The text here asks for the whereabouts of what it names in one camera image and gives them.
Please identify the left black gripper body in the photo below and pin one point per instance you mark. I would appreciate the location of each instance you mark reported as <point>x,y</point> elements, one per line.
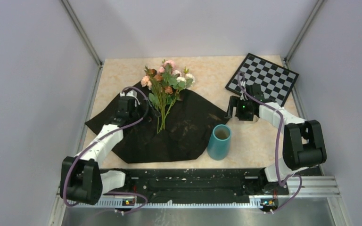
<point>136,115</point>

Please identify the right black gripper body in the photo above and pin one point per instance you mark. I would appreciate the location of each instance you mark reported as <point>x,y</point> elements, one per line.
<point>243,112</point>

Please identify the orange rose stem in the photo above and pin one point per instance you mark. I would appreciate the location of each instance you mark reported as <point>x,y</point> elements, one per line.
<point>156,97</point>

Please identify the pink flower stems bunch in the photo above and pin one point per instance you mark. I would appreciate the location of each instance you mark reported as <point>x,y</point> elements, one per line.
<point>166,64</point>

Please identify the white flower stem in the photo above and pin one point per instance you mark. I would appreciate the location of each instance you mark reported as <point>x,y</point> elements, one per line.
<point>184,84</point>

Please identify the black wrapping sheet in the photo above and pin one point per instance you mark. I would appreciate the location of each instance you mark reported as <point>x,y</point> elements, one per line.
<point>188,128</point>

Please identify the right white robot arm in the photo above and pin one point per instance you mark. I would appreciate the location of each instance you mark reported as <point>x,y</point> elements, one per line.
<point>299,142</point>

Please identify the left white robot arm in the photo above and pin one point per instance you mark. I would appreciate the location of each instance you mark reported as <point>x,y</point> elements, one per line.
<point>81,179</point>

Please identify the teal ceramic vase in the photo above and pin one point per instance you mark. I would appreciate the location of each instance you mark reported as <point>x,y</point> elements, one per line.
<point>219,142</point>

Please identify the black white checkerboard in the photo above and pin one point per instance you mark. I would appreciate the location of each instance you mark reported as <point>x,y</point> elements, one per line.
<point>276,81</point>

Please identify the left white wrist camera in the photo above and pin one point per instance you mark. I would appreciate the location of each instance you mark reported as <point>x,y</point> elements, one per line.
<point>131,93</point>

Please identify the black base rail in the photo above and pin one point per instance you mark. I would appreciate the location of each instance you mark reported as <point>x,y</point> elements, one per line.
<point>201,186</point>

